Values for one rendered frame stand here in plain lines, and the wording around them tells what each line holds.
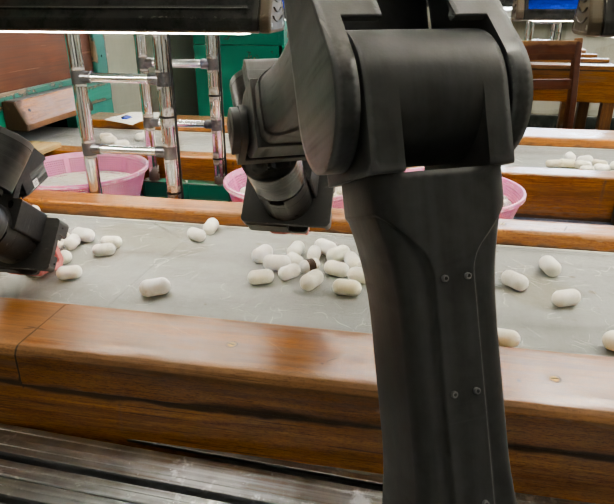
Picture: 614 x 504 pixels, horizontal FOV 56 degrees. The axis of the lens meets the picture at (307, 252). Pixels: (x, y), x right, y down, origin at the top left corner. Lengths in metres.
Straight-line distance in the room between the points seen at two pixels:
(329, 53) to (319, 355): 0.37
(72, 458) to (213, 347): 0.17
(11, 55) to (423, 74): 1.44
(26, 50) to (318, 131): 1.45
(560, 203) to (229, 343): 0.84
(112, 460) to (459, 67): 0.49
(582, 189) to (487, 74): 1.00
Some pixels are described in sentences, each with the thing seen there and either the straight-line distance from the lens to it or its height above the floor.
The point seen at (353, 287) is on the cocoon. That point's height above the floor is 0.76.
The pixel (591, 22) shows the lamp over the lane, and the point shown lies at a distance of 0.73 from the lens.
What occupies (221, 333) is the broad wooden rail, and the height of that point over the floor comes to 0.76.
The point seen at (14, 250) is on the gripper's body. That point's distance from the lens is 0.74.
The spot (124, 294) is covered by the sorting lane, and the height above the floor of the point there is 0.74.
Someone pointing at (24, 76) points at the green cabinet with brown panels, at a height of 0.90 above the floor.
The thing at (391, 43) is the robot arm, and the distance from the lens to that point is 0.26.
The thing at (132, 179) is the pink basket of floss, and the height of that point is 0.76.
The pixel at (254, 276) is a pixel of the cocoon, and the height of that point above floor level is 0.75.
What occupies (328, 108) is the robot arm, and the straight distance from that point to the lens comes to 0.25.
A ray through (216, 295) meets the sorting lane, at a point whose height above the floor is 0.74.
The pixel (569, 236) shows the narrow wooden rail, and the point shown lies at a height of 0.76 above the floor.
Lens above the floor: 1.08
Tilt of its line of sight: 23 degrees down
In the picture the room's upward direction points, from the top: straight up
